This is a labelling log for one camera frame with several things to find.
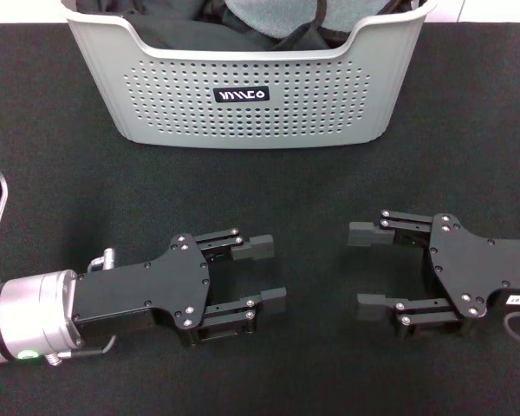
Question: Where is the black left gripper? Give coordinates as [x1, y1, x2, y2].
[71, 227, 288, 348]

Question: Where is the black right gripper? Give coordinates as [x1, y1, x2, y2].
[348, 209, 520, 341]

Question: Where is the black tablecloth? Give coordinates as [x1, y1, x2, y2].
[0, 21, 520, 416]

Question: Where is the grey perforated storage basket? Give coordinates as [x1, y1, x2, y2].
[60, 0, 439, 151]

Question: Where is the grey towel with black trim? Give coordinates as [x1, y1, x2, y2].
[318, 0, 400, 45]

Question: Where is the black cloth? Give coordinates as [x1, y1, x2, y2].
[75, 0, 270, 52]

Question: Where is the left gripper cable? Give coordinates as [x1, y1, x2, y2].
[47, 334, 116, 367]

